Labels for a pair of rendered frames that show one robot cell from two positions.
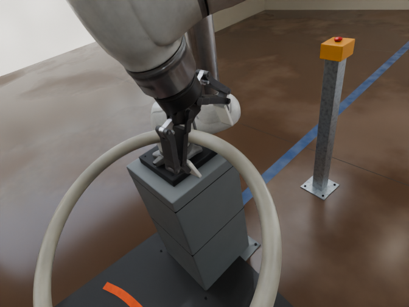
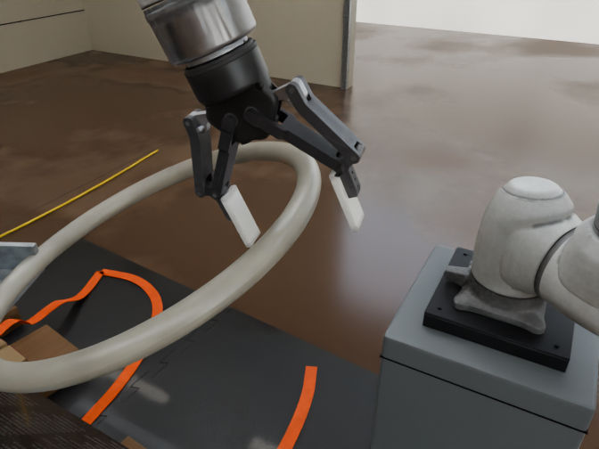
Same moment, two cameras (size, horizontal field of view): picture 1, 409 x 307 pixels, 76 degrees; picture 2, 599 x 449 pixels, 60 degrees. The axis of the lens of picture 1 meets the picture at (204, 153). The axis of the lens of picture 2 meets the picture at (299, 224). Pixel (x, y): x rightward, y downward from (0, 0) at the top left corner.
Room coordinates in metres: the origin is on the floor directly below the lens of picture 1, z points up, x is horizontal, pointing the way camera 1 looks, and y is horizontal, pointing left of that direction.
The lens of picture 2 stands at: (0.23, -0.46, 1.55)
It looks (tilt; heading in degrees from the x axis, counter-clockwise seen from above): 31 degrees down; 63
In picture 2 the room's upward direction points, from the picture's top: straight up
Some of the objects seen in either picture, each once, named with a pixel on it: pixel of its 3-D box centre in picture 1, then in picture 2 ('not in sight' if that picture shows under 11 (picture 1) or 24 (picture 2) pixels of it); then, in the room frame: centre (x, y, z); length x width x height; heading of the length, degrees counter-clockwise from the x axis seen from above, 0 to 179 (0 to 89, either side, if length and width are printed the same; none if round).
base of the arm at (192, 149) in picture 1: (173, 150); (496, 283); (1.01, 0.14, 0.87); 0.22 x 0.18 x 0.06; 125
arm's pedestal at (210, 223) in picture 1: (195, 211); (469, 428); (1.02, 0.13, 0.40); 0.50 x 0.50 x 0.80; 35
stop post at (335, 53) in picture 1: (327, 127); not in sight; (1.32, -0.80, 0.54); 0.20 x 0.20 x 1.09; 30
